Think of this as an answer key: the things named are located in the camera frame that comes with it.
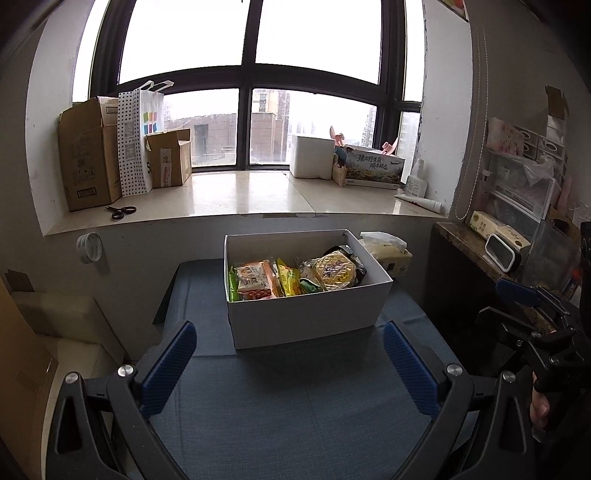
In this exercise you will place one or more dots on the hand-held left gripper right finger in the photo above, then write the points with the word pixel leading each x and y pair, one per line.
pixel 411 369

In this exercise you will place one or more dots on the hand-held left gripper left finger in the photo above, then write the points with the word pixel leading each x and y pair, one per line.
pixel 168 364

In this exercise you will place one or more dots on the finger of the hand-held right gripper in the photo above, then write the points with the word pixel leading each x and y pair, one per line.
pixel 503 327
pixel 517 290

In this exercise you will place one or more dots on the white cardboard box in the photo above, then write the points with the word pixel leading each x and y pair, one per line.
pixel 304 318

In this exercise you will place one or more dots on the person's right hand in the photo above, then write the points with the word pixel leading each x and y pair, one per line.
pixel 540 406

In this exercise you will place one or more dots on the white framed desk clock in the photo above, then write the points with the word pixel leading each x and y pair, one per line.
pixel 502 251

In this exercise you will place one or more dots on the clear plastic container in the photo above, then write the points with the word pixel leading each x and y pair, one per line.
pixel 554 258

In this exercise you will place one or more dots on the yellow tissue pack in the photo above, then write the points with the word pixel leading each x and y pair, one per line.
pixel 489 224

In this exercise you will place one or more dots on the dark wooden side table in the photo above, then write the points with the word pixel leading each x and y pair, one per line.
pixel 455 233

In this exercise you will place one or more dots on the clear plastic storage drawers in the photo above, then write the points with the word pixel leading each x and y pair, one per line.
pixel 517 194

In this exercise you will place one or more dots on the beige tissue box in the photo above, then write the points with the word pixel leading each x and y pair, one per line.
pixel 392 256

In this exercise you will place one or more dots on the orange snack packet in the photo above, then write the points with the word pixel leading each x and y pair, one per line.
pixel 254 279

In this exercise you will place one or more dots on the round yellow noodle packet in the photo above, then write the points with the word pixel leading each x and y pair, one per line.
pixel 332 272

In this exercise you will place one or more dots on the blue table cloth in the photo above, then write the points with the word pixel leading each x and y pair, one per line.
pixel 286 415

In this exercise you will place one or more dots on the small green snack packet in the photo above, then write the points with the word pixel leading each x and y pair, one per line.
pixel 310 286

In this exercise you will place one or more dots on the white tube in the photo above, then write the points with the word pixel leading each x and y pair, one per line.
pixel 420 203

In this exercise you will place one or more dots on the flat brown cardboard sheet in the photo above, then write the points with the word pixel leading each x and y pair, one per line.
pixel 23 378

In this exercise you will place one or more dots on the yellow green snack packet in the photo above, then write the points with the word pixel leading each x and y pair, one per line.
pixel 288 279

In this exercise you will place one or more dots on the small white drawer organizer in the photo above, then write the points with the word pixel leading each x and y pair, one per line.
pixel 547 145

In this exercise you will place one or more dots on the white plastic bottle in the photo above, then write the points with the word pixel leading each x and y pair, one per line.
pixel 415 182

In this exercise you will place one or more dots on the pink floral packet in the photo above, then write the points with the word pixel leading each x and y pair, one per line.
pixel 505 136

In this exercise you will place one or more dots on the black scissors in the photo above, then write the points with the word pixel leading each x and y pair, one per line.
pixel 121 212

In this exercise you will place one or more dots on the grey stitched leather panel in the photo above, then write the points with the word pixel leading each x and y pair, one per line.
pixel 471 115

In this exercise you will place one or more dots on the marble window sill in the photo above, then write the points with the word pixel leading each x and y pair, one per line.
pixel 240 194

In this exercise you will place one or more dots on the landscape printed tissue box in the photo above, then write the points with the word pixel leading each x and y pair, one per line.
pixel 374 168

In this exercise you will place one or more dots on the pink toy figure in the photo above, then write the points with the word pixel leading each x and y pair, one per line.
pixel 389 146
pixel 338 136

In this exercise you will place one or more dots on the small open cardboard box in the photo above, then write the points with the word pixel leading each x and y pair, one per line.
pixel 166 161

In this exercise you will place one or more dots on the small wooden holder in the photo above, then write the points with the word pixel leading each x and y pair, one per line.
pixel 339 175

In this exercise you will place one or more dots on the polka dot paper bag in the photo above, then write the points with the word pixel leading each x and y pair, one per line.
pixel 131 152

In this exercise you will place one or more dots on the tall brown cardboard box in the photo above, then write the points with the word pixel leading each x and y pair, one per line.
pixel 87 157

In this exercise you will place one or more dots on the white foam box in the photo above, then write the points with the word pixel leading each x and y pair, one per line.
pixel 311 157

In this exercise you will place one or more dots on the white round wall cap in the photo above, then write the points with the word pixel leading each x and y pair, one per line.
pixel 89 248

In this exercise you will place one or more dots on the cardboard piece on wall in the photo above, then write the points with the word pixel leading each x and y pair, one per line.
pixel 556 102

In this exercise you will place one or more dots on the black window frame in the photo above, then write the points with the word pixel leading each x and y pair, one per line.
pixel 244 92

